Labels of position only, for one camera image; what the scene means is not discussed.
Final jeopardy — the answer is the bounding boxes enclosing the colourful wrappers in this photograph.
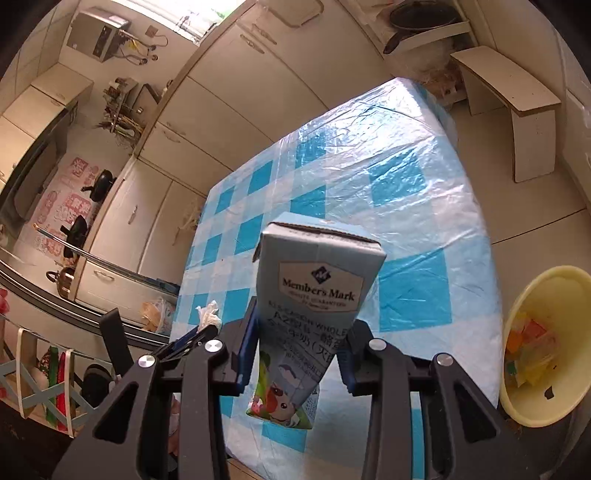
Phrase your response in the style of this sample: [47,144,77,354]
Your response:
[505,311,560,389]

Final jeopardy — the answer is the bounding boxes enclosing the white tissue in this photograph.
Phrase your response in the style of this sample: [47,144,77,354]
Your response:
[195,300,223,329]

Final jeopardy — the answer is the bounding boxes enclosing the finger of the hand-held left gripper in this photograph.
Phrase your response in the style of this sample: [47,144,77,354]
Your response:
[168,325,218,361]

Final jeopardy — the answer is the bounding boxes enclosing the blue checked plastic tablecloth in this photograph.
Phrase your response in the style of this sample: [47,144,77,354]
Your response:
[168,78,502,480]

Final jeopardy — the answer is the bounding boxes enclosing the black frying pan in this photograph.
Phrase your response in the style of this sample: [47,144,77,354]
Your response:
[382,0,462,55]

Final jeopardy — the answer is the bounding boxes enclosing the black pot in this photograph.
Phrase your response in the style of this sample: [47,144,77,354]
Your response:
[60,215,88,259]

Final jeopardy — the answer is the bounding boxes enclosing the sliding door frame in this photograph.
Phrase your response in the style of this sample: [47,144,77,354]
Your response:
[0,256,181,344]

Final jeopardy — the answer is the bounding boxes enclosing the white wooden stool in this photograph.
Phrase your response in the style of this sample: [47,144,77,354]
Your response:
[450,45,561,184]

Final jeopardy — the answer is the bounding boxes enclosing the red wall stickers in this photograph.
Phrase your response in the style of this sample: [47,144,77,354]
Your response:
[31,156,93,257]

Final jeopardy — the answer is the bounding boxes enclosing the red yellow snack wrapper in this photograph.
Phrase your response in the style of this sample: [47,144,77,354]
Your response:
[519,318,548,344]

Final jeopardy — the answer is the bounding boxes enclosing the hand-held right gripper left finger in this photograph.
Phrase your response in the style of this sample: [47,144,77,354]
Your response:
[50,296,260,480]

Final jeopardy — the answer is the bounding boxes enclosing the white drawer cabinet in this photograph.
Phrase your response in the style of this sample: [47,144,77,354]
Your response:
[561,85,591,206]

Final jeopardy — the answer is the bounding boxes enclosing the crumpled plastic bag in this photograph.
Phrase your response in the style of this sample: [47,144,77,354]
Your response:
[140,296,178,335]

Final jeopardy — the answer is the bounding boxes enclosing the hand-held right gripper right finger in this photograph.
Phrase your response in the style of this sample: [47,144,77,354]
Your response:
[338,322,542,480]

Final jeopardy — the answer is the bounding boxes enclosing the range hood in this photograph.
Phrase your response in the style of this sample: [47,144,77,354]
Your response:
[0,108,79,217]

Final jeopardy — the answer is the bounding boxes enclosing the kitchen window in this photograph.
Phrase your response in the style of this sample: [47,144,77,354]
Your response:
[185,0,250,47]

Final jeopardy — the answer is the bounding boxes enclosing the white storage rack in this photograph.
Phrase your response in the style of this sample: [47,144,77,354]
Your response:
[369,0,472,100]

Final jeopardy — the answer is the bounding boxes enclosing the black wok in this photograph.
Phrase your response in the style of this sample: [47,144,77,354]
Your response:
[82,169,116,203]

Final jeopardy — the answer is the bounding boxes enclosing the grey water heater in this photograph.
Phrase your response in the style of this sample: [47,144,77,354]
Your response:
[66,7,131,62]

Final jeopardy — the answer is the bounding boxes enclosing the blue milk carton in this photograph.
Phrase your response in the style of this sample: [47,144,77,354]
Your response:
[246,212,386,431]

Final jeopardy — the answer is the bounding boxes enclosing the clear bag of bread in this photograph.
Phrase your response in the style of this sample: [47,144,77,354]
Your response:
[416,41,465,100]

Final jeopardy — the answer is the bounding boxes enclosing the cross-braced storage shelf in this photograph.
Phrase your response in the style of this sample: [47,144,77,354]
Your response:
[0,288,93,439]

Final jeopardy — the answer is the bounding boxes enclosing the wall utensil rack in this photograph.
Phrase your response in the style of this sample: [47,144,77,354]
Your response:
[95,76,160,141]

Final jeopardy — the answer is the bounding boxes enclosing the steel kettle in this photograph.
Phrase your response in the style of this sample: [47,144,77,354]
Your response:
[45,267,77,301]

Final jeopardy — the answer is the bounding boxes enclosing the yellow plastic basin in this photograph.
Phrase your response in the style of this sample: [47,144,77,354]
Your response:
[500,265,591,428]

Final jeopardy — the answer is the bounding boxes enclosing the white kitchen base cabinets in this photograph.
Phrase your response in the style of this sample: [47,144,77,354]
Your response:
[74,0,393,305]

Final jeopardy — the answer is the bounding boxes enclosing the white hanging bin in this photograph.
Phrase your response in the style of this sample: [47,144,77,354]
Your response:
[270,0,324,29]

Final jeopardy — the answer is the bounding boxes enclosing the white wall cabinets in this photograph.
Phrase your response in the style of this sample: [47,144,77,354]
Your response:
[0,60,95,185]

